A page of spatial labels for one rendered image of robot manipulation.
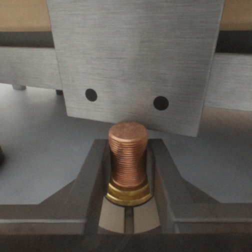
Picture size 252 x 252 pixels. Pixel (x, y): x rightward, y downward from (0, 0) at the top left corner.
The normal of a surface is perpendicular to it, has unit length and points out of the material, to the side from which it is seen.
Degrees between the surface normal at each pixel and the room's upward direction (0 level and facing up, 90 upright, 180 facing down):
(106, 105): 90
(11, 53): 90
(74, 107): 90
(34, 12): 90
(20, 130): 180
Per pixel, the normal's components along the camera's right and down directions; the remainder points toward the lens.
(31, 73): -0.34, 0.46
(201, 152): -0.01, -0.88
